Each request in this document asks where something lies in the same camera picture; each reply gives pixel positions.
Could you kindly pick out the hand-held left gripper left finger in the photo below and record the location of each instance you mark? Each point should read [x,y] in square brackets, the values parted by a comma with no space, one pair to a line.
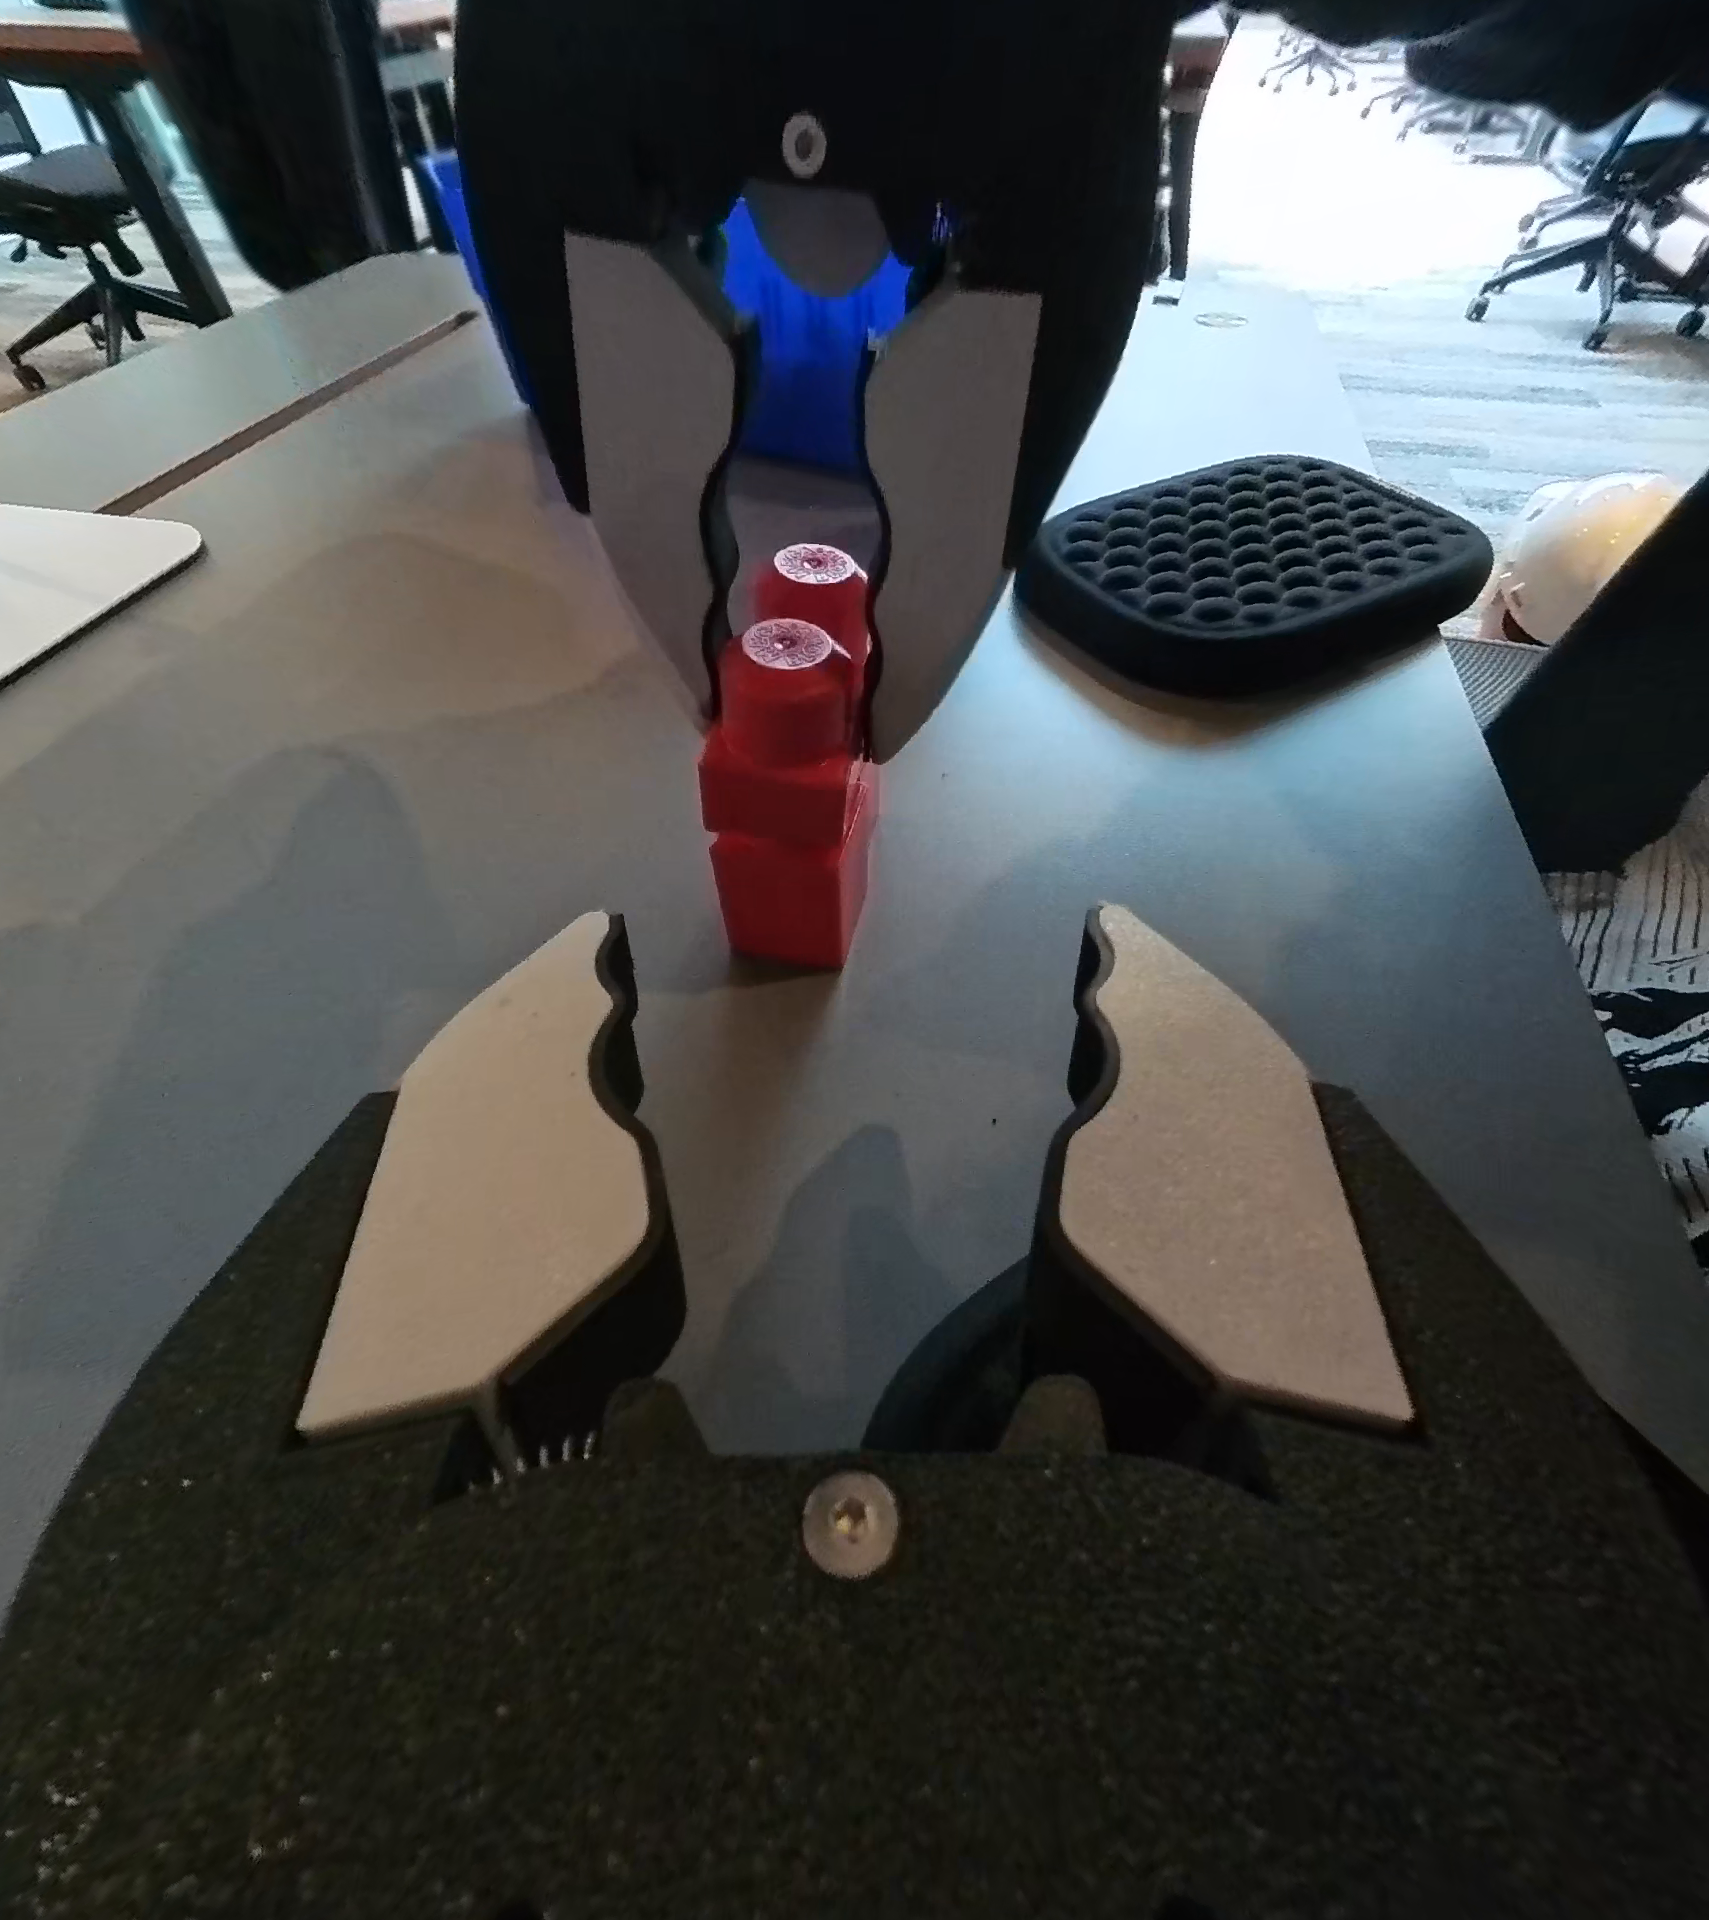
[494,1200]

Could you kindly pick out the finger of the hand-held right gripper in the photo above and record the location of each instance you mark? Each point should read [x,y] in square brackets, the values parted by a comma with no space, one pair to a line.
[644,450]
[959,481]

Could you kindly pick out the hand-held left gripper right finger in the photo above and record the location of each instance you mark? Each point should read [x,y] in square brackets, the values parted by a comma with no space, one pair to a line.
[1230,1200]

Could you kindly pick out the blue bin with white label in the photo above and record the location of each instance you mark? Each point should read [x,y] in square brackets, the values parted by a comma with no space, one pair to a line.
[812,331]

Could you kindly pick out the red two-stud mega block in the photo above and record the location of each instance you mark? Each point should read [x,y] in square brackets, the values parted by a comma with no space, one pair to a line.
[788,750]

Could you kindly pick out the red single-stud mega block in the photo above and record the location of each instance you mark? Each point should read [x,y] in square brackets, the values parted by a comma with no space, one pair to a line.
[796,901]

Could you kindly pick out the black honeycomb rubber pad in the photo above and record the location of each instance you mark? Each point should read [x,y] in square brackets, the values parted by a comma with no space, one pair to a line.
[1259,570]

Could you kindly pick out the black office chair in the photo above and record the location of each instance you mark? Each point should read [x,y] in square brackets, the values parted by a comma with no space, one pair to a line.
[1665,211]
[61,197]

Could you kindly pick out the wooden background desk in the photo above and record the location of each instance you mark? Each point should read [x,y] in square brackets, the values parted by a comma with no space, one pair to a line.
[15,36]

